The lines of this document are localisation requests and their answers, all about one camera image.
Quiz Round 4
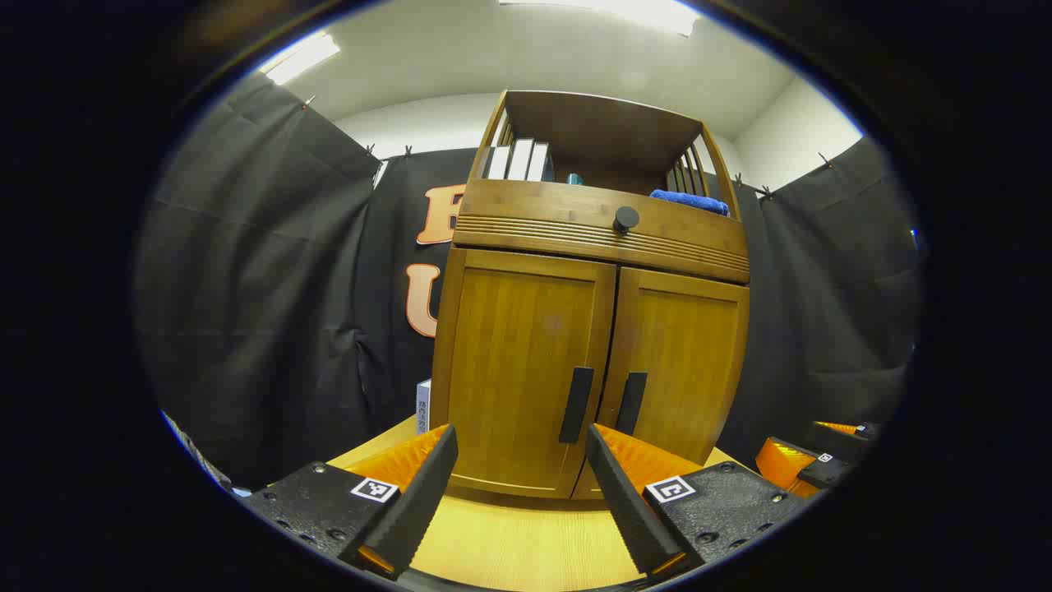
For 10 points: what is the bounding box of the wooden shoe cabinet door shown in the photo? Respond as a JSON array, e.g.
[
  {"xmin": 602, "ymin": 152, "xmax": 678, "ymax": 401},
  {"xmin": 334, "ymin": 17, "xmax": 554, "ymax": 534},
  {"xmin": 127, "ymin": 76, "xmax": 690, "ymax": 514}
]
[
  {"xmin": 573, "ymin": 267, "xmax": 750, "ymax": 501},
  {"xmin": 444, "ymin": 247, "xmax": 617, "ymax": 498}
]

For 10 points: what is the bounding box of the wooden double-door shoe cabinet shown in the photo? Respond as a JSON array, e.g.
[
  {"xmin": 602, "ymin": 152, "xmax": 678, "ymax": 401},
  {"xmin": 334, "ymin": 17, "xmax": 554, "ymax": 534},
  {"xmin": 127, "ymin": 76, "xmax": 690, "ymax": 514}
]
[{"xmin": 429, "ymin": 89, "xmax": 751, "ymax": 501}]

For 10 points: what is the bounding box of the long ceiling light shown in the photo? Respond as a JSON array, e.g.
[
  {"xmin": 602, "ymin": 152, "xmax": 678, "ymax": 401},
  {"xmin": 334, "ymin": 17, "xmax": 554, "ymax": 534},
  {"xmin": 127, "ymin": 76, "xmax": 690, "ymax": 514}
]
[{"xmin": 263, "ymin": 33, "xmax": 342, "ymax": 86}]

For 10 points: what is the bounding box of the blue folded towel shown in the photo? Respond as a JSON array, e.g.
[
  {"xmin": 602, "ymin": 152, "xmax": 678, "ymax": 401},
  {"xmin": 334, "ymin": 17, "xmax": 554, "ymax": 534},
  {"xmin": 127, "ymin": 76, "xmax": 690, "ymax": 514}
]
[{"xmin": 649, "ymin": 189, "xmax": 731, "ymax": 218}]

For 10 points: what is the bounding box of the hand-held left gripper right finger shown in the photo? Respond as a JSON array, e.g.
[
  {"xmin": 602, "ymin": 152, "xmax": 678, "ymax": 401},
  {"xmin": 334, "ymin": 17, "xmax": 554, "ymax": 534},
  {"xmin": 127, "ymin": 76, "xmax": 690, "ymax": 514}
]
[{"xmin": 585, "ymin": 423, "xmax": 810, "ymax": 580}]

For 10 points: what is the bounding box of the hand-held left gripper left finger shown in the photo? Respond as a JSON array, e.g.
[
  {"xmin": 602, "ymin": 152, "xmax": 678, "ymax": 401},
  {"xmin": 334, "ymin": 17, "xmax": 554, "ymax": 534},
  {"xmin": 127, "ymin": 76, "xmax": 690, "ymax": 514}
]
[{"xmin": 245, "ymin": 423, "xmax": 459, "ymax": 580}]

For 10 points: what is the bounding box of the black cabinet door handle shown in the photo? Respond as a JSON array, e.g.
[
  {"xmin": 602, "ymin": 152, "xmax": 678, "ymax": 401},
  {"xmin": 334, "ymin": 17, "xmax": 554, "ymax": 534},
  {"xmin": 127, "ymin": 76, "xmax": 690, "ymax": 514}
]
[
  {"xmin": 559, "ymin": 367, "xmax": 595, "ymax": 445},
  {"xmin": 615, "ymin": 372, "xmax": 648, "ymax": 437}
]

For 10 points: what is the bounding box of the black backdrop cloth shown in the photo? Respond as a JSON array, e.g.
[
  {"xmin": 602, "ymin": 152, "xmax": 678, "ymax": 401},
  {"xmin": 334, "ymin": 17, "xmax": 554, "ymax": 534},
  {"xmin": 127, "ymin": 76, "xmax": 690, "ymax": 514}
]
[{"xmin": 136, "ymin": 72, "xmax": 921, "ymax": 490}]

